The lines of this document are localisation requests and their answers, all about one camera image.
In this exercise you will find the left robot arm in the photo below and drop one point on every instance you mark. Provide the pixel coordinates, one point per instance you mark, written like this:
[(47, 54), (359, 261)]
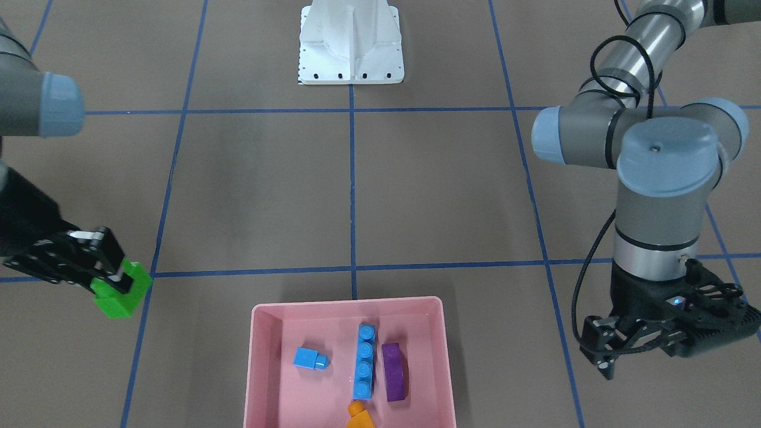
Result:
[(667, 163)]

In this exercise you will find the pink plastic box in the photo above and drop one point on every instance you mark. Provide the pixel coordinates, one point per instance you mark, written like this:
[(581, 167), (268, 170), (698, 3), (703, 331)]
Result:
[(279, 394)]

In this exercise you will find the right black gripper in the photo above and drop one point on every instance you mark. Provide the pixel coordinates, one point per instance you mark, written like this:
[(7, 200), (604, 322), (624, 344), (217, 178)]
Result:
[(22, 215)]

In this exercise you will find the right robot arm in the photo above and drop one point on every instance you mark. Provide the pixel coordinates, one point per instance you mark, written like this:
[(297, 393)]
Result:
[(37, 103)]

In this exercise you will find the long blue four-stud block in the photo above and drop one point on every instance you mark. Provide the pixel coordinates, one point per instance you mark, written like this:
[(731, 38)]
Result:
[(364, 363)]

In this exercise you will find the purple sloped block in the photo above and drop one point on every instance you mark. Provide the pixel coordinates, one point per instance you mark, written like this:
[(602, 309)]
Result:
[(395, 377)]

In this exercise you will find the orange sloped block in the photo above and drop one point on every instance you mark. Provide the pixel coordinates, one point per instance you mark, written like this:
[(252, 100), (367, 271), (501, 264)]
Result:
[(359, 416)]

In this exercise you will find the green block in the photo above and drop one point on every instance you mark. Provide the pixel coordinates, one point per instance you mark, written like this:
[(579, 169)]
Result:
[(117, 305)]

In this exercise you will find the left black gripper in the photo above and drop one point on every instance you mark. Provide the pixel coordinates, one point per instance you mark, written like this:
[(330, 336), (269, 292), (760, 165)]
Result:
[(635, 295)]

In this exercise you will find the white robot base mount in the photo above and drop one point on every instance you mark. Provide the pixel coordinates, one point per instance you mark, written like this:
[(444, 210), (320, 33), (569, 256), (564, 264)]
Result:
[(350, 42)]

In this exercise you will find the small blue block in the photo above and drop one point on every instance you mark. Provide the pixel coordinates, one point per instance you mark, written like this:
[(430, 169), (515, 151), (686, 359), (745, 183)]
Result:
[(307, 358)]

